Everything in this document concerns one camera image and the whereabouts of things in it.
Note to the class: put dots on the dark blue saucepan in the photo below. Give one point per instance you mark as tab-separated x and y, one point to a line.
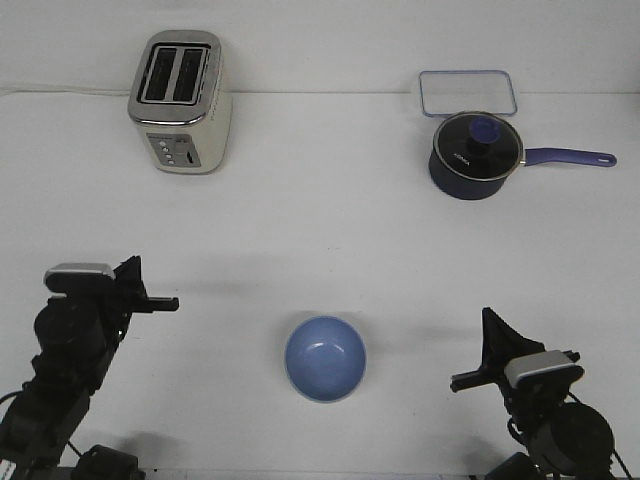
465	187

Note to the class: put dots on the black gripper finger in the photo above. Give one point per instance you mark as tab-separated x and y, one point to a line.
128	279
501	343

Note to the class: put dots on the silver two-slot toaster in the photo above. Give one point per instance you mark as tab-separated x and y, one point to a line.
179	101

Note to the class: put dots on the glass pot lid blue knob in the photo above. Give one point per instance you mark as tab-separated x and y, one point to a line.
478	146

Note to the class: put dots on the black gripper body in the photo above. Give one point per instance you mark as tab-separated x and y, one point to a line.
540	398
115	303

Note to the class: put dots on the blue bowl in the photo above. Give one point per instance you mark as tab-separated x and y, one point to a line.
325	359

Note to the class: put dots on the clear container lid blue rim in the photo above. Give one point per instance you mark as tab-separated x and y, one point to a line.
447	92

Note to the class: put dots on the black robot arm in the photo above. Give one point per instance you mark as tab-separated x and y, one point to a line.
562	437
79	332

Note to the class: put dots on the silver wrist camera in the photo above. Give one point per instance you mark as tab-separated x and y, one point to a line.
545	366
83	278

